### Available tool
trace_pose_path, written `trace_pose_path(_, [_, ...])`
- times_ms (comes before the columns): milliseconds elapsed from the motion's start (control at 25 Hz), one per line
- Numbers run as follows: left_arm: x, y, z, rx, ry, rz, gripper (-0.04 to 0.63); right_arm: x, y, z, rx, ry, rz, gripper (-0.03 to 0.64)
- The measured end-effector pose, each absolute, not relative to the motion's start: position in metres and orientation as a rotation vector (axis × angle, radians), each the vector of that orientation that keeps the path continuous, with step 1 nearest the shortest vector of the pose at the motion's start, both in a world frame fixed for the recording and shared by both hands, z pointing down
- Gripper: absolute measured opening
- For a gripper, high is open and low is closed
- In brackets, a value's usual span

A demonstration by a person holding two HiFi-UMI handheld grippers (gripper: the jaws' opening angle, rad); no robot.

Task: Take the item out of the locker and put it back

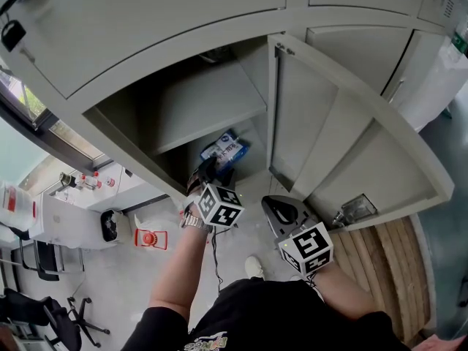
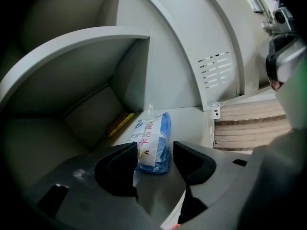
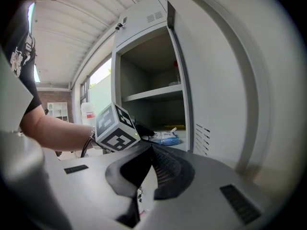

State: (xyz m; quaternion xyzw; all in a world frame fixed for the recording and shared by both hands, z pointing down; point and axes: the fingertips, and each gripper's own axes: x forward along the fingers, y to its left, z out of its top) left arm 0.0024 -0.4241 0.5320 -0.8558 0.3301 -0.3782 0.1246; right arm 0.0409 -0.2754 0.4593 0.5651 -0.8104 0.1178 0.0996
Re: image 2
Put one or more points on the silver gripper camera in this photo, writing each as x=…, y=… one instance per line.
x=279, y=17

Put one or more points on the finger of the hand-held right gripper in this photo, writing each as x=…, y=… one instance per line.
x=287, y=61

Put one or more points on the grey metal locker cabinet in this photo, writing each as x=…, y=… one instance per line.
x=72, y=68

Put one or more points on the blue and white packet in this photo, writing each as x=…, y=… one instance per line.
x=153, y=140

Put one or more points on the yellow packet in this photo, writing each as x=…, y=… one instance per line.
x=120, y=126

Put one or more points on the locker door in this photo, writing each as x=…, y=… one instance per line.
x=216, y=32

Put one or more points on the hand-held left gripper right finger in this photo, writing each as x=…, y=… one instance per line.
x=194, y=164

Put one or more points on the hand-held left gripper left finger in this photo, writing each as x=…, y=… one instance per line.
x=115, y=171

